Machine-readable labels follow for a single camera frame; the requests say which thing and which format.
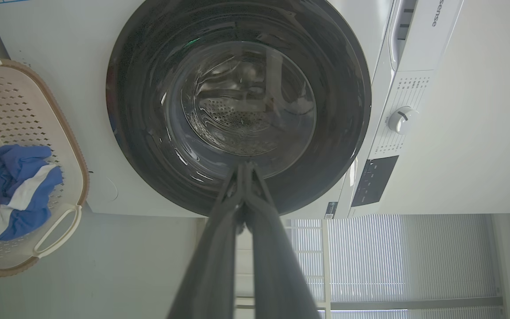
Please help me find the washer door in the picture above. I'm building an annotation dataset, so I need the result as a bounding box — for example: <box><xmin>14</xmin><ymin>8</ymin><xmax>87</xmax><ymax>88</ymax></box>
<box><xmin>106</xmin><ymin>0</ymin><xmax>372</xmax><ymax>218</ymax></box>

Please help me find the blue and white garment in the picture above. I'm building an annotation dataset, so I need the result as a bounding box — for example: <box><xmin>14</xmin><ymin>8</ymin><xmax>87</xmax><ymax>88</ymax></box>
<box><xmin>0</xmin><ymin>145</ymin><xmax>64</xmax><ymax>242</ymax></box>

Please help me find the white detergent drawer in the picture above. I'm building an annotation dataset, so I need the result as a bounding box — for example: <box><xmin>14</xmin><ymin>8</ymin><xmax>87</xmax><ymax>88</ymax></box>
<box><xmin>389</xmin><ymin>0</ymin><xmax>464</xmax><ymax>74</ymax></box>

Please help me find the round white filter cover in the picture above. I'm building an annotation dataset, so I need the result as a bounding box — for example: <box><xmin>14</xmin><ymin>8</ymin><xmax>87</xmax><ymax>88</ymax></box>
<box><xmin>88</xmin><ymin>176</ymin><xmax>119</xmax><ymax>203</ymax></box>

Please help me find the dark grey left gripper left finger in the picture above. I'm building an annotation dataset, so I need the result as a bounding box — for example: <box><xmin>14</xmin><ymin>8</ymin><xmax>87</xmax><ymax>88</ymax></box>
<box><xmin>166</xmin><ymin>163</ymin><xmax>246</xmax><ymax>319</ymax></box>

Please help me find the black washer display panel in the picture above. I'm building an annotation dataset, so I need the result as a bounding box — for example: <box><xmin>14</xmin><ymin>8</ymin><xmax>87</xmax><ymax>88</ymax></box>
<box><xmin>351</xmin><ymin>155</ymin><xmax>400</xmax><ymax>207</ymax></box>

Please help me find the white front-load washing machine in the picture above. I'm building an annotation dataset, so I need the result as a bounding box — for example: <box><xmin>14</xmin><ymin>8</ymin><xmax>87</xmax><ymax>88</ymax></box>
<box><xmin>0</xmin><ymin>0</ymin><xmax>464</xmax><ymax>220</ymax></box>

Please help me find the white round program knob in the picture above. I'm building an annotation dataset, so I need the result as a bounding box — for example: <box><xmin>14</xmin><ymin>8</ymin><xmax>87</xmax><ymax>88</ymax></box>
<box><xmin>388</xmin><ymin>106</ymin><xmax>420</xmax><ymax>135</ymax></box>

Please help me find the steel perforated washer drum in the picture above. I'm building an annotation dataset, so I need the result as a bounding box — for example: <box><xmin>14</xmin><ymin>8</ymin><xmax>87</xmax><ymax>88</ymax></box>
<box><xmin>180</xmin><ymin>42</ymin><xmax>317</xmax><ymax>156</ymax></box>

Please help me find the cream perforated laundry basket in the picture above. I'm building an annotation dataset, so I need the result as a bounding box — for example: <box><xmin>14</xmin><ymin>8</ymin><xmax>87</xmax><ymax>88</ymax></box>
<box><xmin>0</xmin><ymin>58</ymin><xmax>90</xmax><ymax>278</ymax></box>

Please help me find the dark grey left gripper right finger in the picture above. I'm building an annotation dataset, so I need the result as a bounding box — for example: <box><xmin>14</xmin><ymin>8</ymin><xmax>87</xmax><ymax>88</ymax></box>
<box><xmin>245</xmin><ymin>162</ymin><xmax>322</xmax><ymax>319</ymax></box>

